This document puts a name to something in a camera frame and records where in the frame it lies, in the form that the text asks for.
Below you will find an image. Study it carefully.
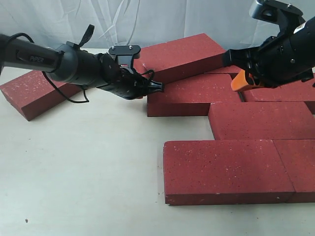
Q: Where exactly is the red brick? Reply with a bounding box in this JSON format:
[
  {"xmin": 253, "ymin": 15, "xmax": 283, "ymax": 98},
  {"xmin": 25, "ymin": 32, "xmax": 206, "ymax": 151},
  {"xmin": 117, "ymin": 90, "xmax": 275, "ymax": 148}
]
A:
[
  {"xmin": 0, "ymin": 70, "xmax": 84, "ymax": 121},
  {"xmin": 208, "ymin": 102, "xmax": 315, "ymax": 140},
  {"xmin": 243, "ymin": 79, "xmax": 315, "ymax": 115},
  {"xmin": 134, "ymin": 33, "xmax": 225, "ymax": 84},
  {"xmin": 147, "ymin": 74, "xmax": 241, "ymax": 117},
  {"xmin": 206, "ymin": 65, "xmax": 241, "ymax": 74},
  {"xmin": 163, "ymin": 140, "xmax": 295, "ymax": 206},
  {"xmin": 274, "ymin": 140, "xmax": 315, "ymax": 204}
]

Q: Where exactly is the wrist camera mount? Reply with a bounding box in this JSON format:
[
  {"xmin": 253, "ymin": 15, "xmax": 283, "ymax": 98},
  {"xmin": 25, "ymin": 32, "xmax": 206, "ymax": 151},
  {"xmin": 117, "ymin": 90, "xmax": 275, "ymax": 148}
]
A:
[
  {"xmin": 108, "ymin": 45, "xmax": 141, "ymax": 70},
  {"xmin": 249, "ymin": 0, "xmax": 306, "ymax": 36}
]

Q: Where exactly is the blue-grey backdrop cloth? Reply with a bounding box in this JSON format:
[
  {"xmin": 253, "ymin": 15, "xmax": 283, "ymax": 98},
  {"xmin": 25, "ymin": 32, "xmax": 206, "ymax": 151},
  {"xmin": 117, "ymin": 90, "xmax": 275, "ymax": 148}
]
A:
[{"xmin": 0, "ymin": 0, "xmax": 315, "ymax": 79}]

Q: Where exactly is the tilted red brick top back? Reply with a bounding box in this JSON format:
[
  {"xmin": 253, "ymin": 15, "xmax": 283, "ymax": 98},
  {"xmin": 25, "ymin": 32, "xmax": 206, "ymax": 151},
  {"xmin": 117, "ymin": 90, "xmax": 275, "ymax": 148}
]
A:
[{"xmin": 134, "ymin": 33, "xmax": 225, "ymax": 84}]

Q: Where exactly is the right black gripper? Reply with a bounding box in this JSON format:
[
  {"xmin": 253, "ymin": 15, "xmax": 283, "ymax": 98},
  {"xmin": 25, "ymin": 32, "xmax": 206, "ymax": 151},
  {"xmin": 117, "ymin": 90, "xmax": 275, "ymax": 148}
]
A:
[{"xmin": 222, "ymin": 18, "xmax": 315, "ymax": 91}]

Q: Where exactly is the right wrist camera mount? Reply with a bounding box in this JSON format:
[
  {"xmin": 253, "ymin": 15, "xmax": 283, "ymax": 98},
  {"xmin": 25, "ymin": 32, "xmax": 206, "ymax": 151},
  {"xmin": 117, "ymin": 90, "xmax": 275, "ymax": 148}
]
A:
[{"xmin": 249, "ymin": 0, "xmax": 306, "ymax": 36}]

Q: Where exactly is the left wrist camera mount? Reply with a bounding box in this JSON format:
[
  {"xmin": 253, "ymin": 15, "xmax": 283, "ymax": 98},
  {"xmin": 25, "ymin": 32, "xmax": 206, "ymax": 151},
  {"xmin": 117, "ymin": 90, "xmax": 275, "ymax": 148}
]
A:
[{"xmin": 108, "ymin": 45, "xmax": 141, "ymax": 70}]

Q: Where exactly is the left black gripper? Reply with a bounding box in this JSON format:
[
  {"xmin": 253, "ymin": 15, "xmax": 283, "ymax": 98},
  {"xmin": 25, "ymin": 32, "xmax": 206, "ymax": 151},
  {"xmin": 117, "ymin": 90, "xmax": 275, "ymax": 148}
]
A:
[{"xmin": 98, "ymin": 53, "xmax": 164, "ymax": 100}]

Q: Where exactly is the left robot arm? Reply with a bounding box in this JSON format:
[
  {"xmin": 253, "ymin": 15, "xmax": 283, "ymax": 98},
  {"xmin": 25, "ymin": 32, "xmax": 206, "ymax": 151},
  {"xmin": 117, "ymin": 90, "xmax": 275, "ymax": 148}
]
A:
[{"xmin": 0, "ymin": 33, "xmax": 164, "ymax": 100}]

